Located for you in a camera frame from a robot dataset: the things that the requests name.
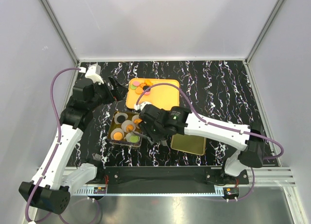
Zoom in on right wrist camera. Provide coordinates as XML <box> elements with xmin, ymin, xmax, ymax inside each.
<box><xmin>134</xmin><ymin>102</ymin><xmax>151</xmax><ymax>111</ymax></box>

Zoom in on orange cookie under black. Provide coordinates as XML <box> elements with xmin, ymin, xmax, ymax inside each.
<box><xmin>135</xmin><ymin>87</ymin><xmax>144</xmax><ymax>95</ymax></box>

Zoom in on orange swirl cookie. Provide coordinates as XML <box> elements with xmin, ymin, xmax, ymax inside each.
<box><xmin>125</xmin><ymin>124</ymin><xmax>134</xmax><ymax>132</ymax></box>

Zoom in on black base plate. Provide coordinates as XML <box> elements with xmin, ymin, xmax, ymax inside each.
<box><xmin>104</xmin><ymin>166</ymin><xmax>249</xmax><ymax>196</ymax></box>

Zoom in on black sandwich cookie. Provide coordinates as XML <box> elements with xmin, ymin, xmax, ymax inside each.
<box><xmin>116</xmin><ymin>115</ymin><xmax>126</xmax><ymax>123</ymax></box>

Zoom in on gold tin lid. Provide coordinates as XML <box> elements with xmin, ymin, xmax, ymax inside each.
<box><xmin>171</xmin><ymin>134</ymin><xmax>206</xmax><ymax>155</ymax></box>

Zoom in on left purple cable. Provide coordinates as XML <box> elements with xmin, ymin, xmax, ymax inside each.
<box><xmin>25</xmin><ymin>67</ymin><xmax>100</xmax><ymax>224</ymax></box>

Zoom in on yellow plastic tray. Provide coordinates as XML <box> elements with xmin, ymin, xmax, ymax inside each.
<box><xmin>126</xmin><ymin>78</ymin><xmax>180</xmax><ymax>110</ymax></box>

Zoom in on green round cookie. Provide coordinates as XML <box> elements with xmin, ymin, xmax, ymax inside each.
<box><xmin>129</xmin><ymin>136</ymin><xmax>139</xmax><ymax>143</ymax></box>

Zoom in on orange fish cookie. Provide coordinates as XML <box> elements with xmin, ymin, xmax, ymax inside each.
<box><xmin>133</xmin><ymin>119</ymin><xmax>142</xmax><ymax>125</ymax></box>
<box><xmin>144</xmin><ymin>79</ymin><xmax>153</xmax><ymax>86</ymax></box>

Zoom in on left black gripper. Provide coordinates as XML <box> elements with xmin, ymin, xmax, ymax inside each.
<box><xmin>88</xmin><ymin>75</ymin><xmax>128</xmax><ymax>110</ymax></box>

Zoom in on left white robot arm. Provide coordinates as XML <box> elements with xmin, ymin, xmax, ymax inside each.
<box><xmin>18</xmin><ymin>76</ymin><xmax>128</xmax><ymax>214</ymax></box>

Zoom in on purple cable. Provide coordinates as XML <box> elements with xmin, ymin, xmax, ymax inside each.
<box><xmin>135</xmin><ymin>83</ymin><xmax>285</xmax><ymax>202</ymax></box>
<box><xmin>25</xmin><ymin>67</ymin><xmax>100</xmax><ymax>224</ymax></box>

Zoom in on pink round cookie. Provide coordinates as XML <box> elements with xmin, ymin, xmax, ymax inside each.
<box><xmin>133</xmin><ymin>81</ymin><xmax>140</xmax><ymax>86</ymax></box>

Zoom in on black cookie on pink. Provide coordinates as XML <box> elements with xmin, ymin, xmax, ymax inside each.
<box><xmin>143</xmin><ymin>86</ymin><xmax>150</xmax><ymax>92</ymax></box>

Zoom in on plain orange round cookie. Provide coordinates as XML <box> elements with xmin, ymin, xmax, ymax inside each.
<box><xmin>113</xmin><ymin>132</ymin><xmax>123</xmax><ymax>140</ymax></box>

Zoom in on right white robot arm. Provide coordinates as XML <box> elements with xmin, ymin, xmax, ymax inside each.
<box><xmin>135</xmin><ymin>103</ymin><xmax>265</xmax><ymax>183</ymax></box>

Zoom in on metal tongs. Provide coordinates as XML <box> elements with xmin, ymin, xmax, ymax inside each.
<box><xmin>129</xmin><ymin>131</ymin><xmax>148</xmax><ymax>139</ymax></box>

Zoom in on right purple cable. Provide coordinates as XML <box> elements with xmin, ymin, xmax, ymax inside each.
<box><xmin>135</xmin><ymin>83</ymin><xmax>285</xmax><ymax>202</ymax></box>

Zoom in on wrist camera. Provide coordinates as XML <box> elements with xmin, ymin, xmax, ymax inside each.
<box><xmin>85</xmin><ymin>64</ymin><xmax>104</xmax><ymax>85</ymax></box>
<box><xmin>134</xmin><ymin>102</ymin><xmax>151</xmax><ymax>111</ymax></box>

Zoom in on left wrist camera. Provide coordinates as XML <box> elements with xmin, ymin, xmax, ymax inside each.
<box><xmin>85</xmin><ymin>64</ymin><xmax>104</xmax><ymax>85</ymax></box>

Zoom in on gold cookie tin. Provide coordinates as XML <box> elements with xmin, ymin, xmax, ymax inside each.
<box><xmin>107</xmin><ymin>111</ymin><xmax>142</xmax><ymax>148</ymax></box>

